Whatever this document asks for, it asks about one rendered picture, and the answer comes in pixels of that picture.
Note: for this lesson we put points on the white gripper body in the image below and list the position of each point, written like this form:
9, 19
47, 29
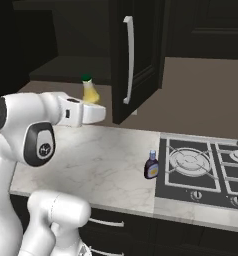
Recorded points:
92, 113

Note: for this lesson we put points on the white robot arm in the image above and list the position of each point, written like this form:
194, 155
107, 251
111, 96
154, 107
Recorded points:
22, 126

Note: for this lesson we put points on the black open cabinet shelf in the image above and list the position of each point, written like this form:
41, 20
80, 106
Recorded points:
74, 68

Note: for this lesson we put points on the open black cabinet door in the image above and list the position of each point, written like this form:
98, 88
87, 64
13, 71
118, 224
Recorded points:
141, 50

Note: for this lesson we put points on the yellow bottle with green cap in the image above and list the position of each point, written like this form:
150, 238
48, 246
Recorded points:
90, 93

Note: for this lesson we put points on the dark sauce bottle blue cap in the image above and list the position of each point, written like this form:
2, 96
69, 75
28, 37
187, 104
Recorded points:
151, 167

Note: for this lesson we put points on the black drawer front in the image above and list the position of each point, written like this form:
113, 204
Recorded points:
124, 230

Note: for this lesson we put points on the black gas hob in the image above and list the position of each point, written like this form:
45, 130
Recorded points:
204, 170

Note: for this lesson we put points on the grey hob knob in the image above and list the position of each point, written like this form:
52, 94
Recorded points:
237, 200
195, 195

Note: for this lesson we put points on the black wall cabinet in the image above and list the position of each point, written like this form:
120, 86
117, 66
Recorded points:
207, 28

